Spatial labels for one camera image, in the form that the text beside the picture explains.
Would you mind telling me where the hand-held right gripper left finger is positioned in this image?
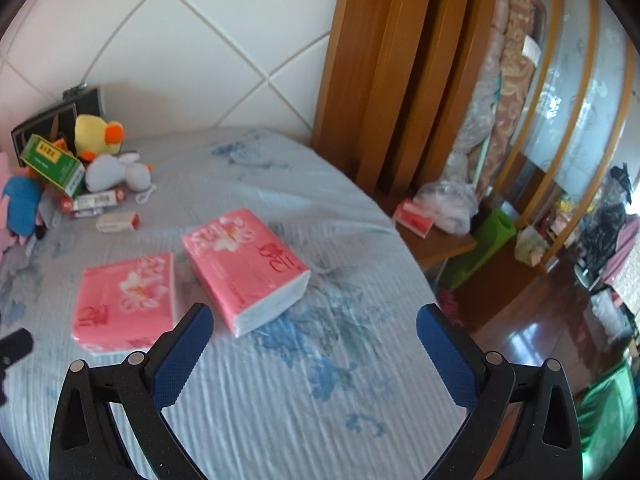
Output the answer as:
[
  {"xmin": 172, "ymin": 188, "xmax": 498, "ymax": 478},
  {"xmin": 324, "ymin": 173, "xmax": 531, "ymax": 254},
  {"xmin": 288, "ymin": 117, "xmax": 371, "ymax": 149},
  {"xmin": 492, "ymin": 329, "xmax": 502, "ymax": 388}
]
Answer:
[{"xmin": 48, "ymin": 302, "xmax": 215, "ymax": 480}]

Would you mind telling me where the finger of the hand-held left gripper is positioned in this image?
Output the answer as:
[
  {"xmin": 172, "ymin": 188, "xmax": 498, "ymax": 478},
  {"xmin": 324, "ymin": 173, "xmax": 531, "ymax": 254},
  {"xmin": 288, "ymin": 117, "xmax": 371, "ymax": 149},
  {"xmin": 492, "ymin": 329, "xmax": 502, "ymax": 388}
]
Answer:
[{"xmin": 0, "ymin": 328, "xmax": 34, "ymax": 361}]

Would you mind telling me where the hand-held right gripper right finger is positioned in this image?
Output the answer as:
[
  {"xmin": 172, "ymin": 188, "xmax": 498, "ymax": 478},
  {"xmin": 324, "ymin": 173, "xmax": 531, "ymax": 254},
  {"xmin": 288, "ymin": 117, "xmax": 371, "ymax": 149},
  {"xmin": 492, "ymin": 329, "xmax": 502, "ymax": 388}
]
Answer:
[{"xmin": 416, "ymin": 303, "xmax": 583, "ymax": 480}]

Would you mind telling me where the pink tissue pack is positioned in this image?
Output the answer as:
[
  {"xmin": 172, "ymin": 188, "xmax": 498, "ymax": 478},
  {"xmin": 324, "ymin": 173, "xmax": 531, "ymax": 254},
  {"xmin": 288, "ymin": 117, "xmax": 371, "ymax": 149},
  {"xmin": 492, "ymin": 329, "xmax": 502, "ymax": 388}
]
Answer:
[
  {"xmin": 71, "ymin": 252, "xmax": 176, "ymax": 356},
  {"xmin": 181, "ymin": 207, "xmax": 312, "ymax": 337}
]

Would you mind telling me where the wooden side table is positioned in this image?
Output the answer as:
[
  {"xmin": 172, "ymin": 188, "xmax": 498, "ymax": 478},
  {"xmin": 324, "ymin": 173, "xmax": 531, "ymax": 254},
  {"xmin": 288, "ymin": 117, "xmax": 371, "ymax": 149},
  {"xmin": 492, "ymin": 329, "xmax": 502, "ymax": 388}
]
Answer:
[{"xmin": 395, "ymin": 220, "xmax": 478, "ymax": 271}]

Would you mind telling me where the green bin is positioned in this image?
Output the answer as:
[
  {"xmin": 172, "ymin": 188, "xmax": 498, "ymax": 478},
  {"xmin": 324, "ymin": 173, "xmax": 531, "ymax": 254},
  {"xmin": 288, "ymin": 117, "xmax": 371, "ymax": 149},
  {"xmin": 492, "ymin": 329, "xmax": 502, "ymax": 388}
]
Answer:
[{"xmin": 442, "ymin": 208, "xmax": 517, "ymax": 291}]

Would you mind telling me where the pink pig plush blue body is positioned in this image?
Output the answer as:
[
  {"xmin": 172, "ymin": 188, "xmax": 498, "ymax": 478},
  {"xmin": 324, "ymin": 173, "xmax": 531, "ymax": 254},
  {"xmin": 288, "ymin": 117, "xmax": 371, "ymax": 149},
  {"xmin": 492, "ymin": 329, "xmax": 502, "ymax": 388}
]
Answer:
[{"xmin": 0, "ymin": 150, "xmax": 46, "ymax": 253}]

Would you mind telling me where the red cardboard box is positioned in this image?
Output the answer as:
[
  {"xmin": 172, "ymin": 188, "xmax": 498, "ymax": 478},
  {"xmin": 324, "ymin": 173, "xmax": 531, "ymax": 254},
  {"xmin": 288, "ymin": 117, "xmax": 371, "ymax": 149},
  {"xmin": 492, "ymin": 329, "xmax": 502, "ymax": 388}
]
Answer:
[{"xmin": 392, "ymin": 199, "xmax": 436, "ymax": 238}]

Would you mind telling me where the clear plastic bag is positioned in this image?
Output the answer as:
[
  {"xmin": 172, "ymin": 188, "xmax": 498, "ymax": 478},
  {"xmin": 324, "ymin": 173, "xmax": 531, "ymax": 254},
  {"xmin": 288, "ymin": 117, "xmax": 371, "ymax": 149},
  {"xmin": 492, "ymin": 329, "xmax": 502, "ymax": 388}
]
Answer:
[{"xmin": 414, "ymin": 180, "xmax": 480, "ymax": 235}]

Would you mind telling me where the shiny green bag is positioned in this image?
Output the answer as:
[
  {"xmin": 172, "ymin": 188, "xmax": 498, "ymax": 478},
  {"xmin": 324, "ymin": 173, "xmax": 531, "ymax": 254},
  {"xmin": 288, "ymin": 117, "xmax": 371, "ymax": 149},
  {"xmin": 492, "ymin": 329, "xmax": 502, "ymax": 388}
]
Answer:
[{"xmin": 575, "ymin": 360, "xmax": 640, "ymax": 480}]

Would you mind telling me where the green medicine box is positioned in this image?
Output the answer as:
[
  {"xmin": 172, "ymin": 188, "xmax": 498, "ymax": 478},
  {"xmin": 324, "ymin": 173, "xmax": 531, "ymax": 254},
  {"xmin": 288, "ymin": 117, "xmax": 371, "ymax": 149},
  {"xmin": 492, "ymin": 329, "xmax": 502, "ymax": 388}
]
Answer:
[{"xmin": 19, "ymin": 134, "xmax": 86, "ymax": 198}]

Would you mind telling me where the white rabbit plush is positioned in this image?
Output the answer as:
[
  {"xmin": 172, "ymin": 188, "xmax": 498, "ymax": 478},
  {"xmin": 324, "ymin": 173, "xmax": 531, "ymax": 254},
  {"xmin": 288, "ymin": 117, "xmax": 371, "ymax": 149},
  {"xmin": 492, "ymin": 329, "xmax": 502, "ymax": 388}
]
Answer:
[{"xmin": 85, "ymin": 152, "xmax": 158, "ymax": 206}]

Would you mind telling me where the pile of clothes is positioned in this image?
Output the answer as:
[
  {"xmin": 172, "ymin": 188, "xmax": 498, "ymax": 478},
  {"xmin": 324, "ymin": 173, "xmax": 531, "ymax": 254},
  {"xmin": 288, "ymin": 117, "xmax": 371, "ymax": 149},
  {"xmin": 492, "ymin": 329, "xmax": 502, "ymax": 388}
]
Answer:
[{"xmin": 575, "ymin": 165, "xmax": 640, "ymax": 331}]

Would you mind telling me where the yellow duck plush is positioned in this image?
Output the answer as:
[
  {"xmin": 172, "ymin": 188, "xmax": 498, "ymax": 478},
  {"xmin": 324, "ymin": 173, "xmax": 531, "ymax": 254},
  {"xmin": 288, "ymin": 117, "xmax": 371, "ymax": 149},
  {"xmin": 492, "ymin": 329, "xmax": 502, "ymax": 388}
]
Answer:
[{"xmin": 75, "ymin": 114, "xmax": 126, "ymax": 163}]

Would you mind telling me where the black gift box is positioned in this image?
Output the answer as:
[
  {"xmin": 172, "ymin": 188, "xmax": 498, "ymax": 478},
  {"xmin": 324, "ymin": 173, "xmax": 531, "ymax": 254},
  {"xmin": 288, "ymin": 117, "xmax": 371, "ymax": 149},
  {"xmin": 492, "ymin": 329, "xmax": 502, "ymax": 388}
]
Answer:
[{"xmin": 11, "ymin": 87, "xmax": 108, "ymax": 168}]

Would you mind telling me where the patterned rolled quilt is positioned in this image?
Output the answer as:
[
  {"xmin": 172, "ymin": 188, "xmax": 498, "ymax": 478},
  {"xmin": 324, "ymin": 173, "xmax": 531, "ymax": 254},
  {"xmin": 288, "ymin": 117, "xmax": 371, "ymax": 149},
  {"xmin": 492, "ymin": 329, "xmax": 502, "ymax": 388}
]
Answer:
[{"xmin": 480, "ymin": 0, "xmax": 548, "ymax": 196}]

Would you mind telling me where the glass door cabinet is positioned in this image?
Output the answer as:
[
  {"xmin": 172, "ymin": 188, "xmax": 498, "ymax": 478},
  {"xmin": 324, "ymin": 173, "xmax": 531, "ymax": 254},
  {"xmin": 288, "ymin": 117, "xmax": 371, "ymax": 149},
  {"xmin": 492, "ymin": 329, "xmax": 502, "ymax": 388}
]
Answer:
[{"xmin": 500, "ymin": 0, "xmax": 636, "ymax": 271}]

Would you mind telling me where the wooden wall frame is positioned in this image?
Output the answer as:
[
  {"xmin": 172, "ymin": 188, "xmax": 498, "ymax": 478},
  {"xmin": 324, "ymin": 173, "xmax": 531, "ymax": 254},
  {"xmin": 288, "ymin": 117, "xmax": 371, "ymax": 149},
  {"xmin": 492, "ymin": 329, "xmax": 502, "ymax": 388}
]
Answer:
[{"xmin": 312, "ymin": 0, "xmax": 501, "ymax": 196}]

